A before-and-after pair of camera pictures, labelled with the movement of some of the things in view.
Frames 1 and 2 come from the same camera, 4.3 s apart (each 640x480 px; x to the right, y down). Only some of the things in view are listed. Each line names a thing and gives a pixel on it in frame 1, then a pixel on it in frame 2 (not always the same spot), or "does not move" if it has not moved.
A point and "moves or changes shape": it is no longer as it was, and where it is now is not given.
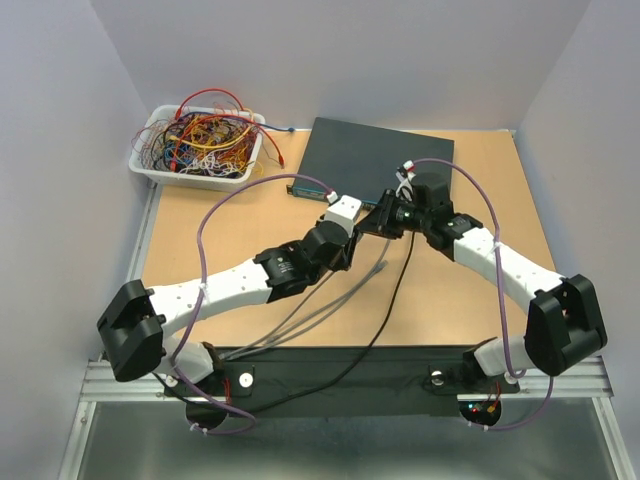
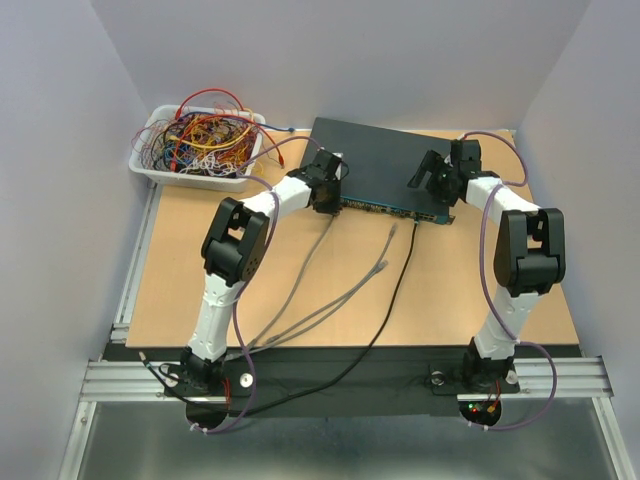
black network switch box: x=359 y=160 does not move
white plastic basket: x=153 y=178 does not move
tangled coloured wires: x=207 y=136 does not move
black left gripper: x=344 y=260 to x=332 y=207
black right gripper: x=378 y=219 to x=429 y=162
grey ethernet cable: x=274 y=316 moves or changes shape
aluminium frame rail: x=100 y=384 does not move
